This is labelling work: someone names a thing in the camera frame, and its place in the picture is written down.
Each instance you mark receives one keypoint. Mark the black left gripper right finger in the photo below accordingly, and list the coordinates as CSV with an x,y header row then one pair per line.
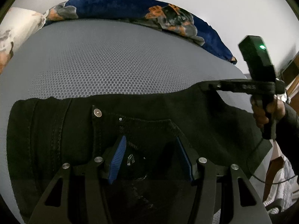
x,y
190,154

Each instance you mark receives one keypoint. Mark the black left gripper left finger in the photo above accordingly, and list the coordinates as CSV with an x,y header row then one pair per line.
x,y
117,160

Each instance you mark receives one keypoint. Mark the black jeans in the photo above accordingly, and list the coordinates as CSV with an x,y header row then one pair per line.
x,y
59,153

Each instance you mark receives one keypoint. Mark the right forearm dark sleeve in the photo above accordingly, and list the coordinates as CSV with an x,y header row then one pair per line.
x,y
287,127

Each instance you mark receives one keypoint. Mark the right hand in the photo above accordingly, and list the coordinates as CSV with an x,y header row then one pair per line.
x,y
274,110

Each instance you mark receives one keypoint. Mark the white patterned cloth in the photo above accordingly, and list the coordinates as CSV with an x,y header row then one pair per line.
x,y
278,193

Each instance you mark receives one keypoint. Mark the grey mesh bed mattress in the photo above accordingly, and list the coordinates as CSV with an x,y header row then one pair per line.
x,y
84,58

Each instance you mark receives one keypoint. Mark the blue floral blanket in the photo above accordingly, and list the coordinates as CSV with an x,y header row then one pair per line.
x,y
154,14

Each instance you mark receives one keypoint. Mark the white floral pillow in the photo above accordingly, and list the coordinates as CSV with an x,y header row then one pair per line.
x,y
17,26

